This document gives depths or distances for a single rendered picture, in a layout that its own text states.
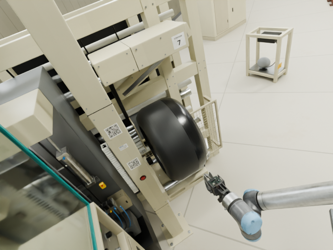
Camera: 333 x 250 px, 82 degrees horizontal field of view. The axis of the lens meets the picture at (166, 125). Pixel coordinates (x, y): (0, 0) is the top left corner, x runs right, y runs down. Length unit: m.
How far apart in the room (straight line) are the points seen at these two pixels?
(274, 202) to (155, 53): 1.02
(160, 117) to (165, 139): 0.13
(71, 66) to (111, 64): 0.34
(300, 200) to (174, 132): 0.64
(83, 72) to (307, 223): 2.19
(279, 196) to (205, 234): 1.30
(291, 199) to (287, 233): 1.25
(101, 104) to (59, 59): 0.25
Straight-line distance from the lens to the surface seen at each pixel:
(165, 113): 1.12
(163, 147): 1.07
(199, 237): 2.22
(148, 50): 1.24
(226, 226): 2.23
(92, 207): 1.14
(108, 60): 1.18
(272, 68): 4.10
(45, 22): 0.87
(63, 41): 0.88
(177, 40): 1.31
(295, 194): 1.02
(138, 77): 1.40
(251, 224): 0.95
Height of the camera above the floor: 2.10
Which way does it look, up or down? 39 degrees down
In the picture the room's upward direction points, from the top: 20 degrees counter-clockwise
